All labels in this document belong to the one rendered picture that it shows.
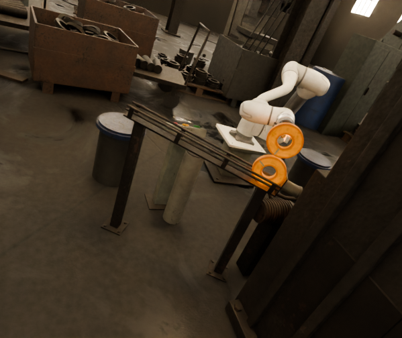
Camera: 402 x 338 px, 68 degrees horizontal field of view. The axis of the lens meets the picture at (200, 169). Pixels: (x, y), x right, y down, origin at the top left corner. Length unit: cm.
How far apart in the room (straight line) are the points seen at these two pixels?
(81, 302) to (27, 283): 25
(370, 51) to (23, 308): 489
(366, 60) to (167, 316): 446
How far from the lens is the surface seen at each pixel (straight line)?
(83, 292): 157
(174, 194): 184
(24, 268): 165
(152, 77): 356
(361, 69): 517
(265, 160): 139
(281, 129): 133
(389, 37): 992
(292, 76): 201
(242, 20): 712
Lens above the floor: 129
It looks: 29 degrees down
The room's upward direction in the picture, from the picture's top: 21 degrees clockwise
